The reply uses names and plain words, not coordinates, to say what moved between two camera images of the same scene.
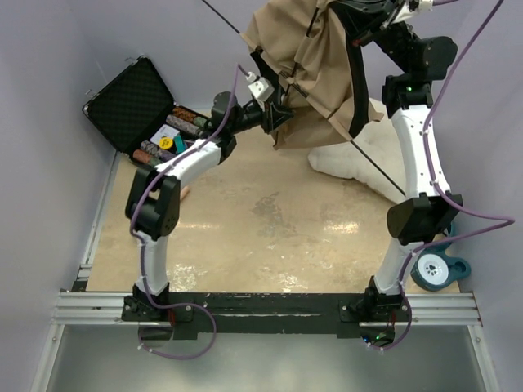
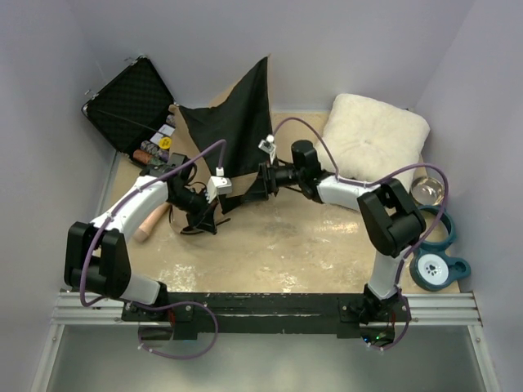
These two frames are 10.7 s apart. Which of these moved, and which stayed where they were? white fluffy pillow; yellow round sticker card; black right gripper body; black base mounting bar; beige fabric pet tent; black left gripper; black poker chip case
Moved: black right gripper body; black left gripper; beige fabric pet tent
Stayed: black base mounting bar; black poker chip case; yellow round sticker card; white fluffy pillow
